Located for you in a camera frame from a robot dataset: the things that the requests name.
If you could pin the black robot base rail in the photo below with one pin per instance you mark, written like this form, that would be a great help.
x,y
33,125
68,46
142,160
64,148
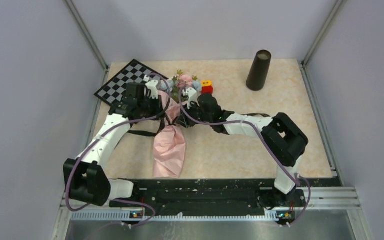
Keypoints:
x,y
215,197

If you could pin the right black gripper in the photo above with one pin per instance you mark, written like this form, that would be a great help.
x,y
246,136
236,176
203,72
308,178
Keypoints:
x,y
184,122

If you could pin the red toy block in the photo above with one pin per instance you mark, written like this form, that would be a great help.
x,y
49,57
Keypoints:
x,y
207,90

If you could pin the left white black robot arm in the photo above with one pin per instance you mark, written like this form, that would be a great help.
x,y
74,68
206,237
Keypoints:
x,y
84,177

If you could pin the black and white checkerboard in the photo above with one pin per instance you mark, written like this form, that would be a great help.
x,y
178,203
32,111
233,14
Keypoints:
x,y
133,72

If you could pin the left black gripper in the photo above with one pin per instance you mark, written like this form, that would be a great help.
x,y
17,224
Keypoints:
x,y
158,104

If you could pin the pink flower bouquet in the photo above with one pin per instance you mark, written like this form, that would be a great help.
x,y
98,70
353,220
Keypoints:
x,y
169,146

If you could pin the dark brown tall vase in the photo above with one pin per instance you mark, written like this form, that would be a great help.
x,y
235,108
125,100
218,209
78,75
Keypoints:
x,y
259,70

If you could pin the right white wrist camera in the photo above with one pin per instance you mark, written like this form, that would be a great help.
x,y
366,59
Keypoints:
x,y
192,96

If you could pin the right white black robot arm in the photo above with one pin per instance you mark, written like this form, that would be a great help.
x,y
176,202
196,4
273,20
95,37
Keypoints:
x,y
281,137

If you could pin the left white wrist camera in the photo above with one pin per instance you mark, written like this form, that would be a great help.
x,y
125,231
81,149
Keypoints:
x,y
151,86

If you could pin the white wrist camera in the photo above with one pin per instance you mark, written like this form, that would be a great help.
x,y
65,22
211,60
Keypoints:
x,y
192,96
151,86

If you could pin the white slotted cable duct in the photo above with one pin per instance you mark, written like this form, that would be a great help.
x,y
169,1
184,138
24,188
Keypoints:
x,y
132,216

